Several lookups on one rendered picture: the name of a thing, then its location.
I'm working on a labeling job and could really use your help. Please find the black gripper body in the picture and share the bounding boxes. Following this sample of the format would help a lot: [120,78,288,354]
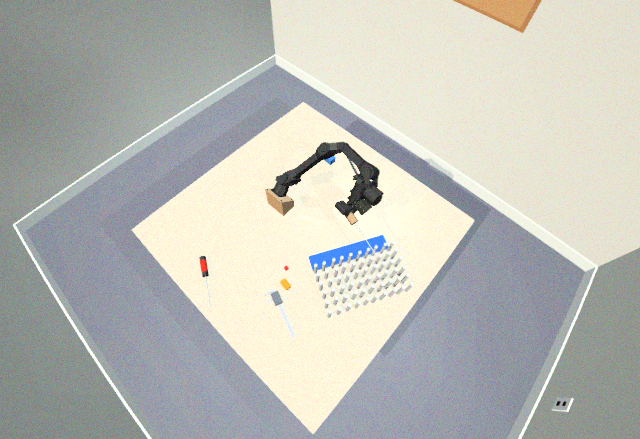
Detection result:
[335,189,366,215]

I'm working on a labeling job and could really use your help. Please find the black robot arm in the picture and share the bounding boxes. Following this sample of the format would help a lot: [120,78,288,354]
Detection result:
[271,141,384,215]

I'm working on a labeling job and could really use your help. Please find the red-handled screwdriver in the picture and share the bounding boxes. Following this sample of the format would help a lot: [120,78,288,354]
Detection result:
[199,256,210,303]

